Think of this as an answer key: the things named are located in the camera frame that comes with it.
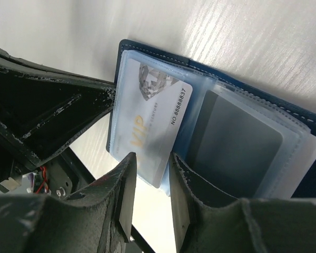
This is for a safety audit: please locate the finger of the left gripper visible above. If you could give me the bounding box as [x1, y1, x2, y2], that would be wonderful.
[0, 48, 116, 169]

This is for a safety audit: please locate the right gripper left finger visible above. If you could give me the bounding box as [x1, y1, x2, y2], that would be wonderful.
[0, 152, 137, 252]

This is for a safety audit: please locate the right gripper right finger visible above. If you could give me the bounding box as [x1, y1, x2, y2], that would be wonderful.
[169, 153, 316, 252]

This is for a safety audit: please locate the blue leather card holder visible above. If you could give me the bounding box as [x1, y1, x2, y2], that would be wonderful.
[107, 40, 316, 199]

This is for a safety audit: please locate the white credit card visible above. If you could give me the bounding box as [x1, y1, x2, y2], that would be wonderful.
[110, 56, 193, 188]

